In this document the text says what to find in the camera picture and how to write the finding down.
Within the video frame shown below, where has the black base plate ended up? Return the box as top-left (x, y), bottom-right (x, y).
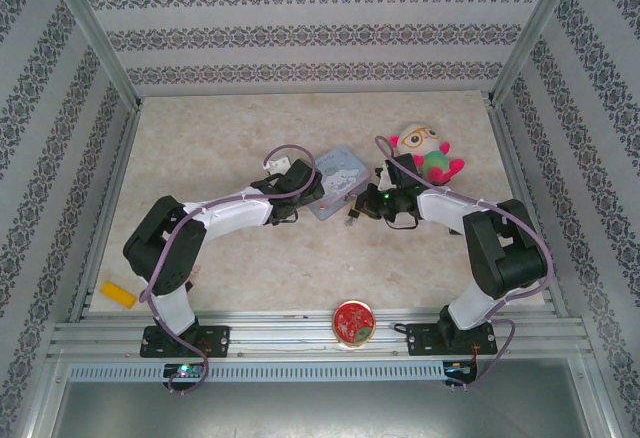
top-left (141, 325), bottom-right (230, 359)
top-left (405, 322), bottom-right (496, 357)

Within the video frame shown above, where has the blue cartoon tin box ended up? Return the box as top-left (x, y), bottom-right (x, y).
top-left (304, 144), bottom-right (374, 222)

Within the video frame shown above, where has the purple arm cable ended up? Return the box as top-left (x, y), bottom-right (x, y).
top-left (374, 135), bottom-right (556, 393)
top-left (138, 143), bottom-right (321, 397)

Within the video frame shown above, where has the circuit board with green light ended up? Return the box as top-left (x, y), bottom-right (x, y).
top-left (163, 362), bottom-right (206, 380)

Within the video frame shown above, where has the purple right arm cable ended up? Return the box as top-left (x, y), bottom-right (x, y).
top-left (374, 135), bottom-right (556, 393)

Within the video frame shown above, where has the aluminium frame post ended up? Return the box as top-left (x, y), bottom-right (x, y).
top-left (39, 0), bottom-right (144, 109)
top-left (487, 0), bottom-right (586, 107)

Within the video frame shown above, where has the grey metal sheet panel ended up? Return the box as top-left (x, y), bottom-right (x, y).
top-left (24, 357), bottom-right (619, 438)

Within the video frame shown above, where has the aluminium side rail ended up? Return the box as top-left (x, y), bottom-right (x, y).
top-left (487, 100), bottom-right (569, 317)
top-left (67, 102), bottom-right (144, 322)

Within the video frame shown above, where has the plush toy with glasses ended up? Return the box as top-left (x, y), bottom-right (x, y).
top-left (388, 122), bottom-right (466, 184)

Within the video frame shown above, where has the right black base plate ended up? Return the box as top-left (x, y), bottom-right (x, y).
top-left (405, 322), bottom-right (496, 357)

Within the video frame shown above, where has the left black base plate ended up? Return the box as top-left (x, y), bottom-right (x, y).
top-left (141, 325), bottom-right (230, 359)

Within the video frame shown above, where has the round red gold tin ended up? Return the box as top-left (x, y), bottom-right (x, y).
top-left (332, 299), bottom-right (377, 351)

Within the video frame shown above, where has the small circuit board with wires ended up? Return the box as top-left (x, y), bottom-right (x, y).
top-left (443, 361), bottom-right (479, 378)

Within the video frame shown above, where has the aluminium front rail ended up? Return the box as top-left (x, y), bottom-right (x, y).
top-left (47, 309), bottom-right (587, 361)

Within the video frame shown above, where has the yellow rectangular block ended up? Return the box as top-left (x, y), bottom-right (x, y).
top-left (98, 281), bottom-right (138, 308)

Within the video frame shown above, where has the slotted grey cable duct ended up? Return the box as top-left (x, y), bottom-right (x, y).
top-left (67, 360), bottom-right (447, 383)

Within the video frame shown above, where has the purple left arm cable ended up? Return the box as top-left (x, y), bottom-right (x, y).
top-left (138, 143), bottom-right (321, 397)

